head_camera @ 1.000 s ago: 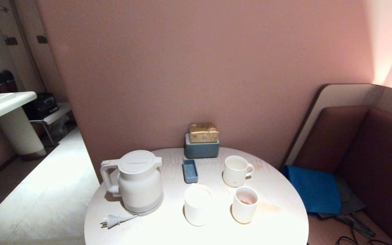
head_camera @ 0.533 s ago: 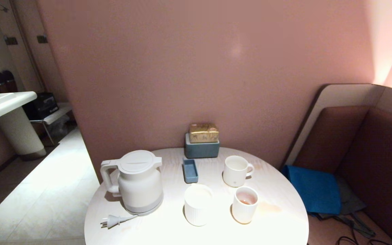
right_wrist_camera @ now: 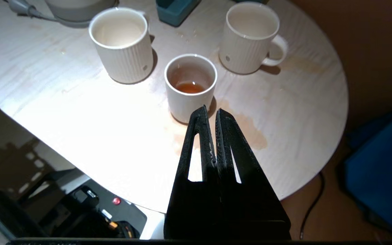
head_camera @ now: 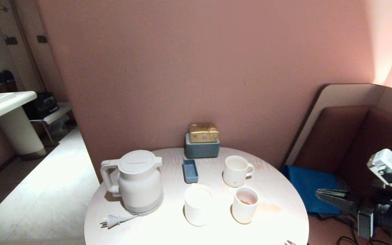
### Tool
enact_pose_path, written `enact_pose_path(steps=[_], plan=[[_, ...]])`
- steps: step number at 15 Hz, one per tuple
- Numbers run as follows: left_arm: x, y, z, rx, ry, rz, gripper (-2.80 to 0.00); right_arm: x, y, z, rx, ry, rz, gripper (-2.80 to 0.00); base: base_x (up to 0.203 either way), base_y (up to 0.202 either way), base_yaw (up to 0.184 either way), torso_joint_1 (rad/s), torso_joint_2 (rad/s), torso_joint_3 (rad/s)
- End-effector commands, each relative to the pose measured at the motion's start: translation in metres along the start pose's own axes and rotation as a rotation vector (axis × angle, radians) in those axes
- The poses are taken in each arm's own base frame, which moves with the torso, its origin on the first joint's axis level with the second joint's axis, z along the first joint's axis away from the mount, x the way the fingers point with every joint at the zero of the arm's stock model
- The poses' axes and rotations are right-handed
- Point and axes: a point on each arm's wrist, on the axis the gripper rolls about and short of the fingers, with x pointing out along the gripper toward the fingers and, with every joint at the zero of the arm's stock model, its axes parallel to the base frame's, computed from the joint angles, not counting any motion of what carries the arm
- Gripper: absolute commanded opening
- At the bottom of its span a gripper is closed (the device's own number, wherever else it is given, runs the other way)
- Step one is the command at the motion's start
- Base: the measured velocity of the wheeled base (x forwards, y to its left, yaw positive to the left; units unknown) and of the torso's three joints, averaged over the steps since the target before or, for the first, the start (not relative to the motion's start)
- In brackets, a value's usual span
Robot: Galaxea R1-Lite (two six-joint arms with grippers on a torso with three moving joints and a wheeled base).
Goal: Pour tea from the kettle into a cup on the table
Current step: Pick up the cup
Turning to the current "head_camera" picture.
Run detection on gold tissue pack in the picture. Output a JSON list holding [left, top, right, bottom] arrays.
[[189, 123, 219, 144]]

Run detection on black wrist camera white mount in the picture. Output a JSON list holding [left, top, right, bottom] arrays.
[[367, 149, 392, 187]]

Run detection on small blue rectangular tray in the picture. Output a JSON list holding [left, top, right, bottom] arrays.
[[182, 159, 199, 184]]

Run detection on white electric kettle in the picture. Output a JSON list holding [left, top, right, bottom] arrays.
[[100, 150, 164, 212]]

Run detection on beige bench side panel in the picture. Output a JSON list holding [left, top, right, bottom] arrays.
[[286, 83, 392, 167]]

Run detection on grey round kettle base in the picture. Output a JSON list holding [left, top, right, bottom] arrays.
[[123, 195, 164, 217]]

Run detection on white ribbed mug with handle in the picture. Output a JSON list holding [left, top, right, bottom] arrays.
[[223, 156, 255, 187]]

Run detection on grey fabric bag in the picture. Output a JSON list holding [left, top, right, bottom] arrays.
[[310, 175, 358, 227]]

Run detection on blue fabric bag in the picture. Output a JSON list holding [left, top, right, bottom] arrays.
[[282, 165, 342, 215]]

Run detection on blue-grey tissue box holder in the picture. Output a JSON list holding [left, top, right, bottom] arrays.
[[184, 133, 220, 159]]

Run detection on wide ribbed white cup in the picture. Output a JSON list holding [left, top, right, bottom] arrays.
[[184, 184, 213, 227]]

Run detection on white power plug with cord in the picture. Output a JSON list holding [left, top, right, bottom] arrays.
[[101, 214, 138, 229]]

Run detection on tall smooth white cup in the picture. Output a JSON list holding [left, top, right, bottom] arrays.
[[232, 186, 259, 224]]

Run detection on black box appliance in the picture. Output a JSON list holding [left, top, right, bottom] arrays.
[[24, 92, 59, 120]]

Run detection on wooden side shelf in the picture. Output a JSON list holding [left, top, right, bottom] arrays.
[[29, 102, 72, 147]]

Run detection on black floor cables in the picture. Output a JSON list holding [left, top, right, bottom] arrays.
[[336, 225, 365, 245]]

